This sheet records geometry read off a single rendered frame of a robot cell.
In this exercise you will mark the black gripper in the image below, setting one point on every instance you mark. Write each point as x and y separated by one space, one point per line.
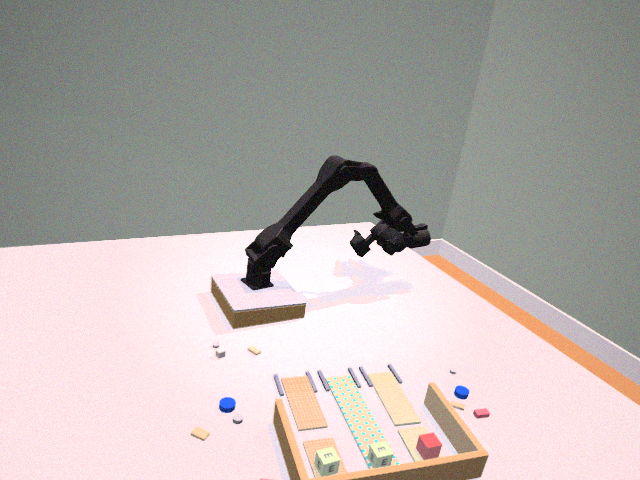
361 245

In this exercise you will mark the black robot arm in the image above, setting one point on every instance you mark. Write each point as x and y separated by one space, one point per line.
274 241

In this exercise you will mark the blue cylinder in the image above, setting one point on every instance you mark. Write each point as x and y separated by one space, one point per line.
227 405
461 392

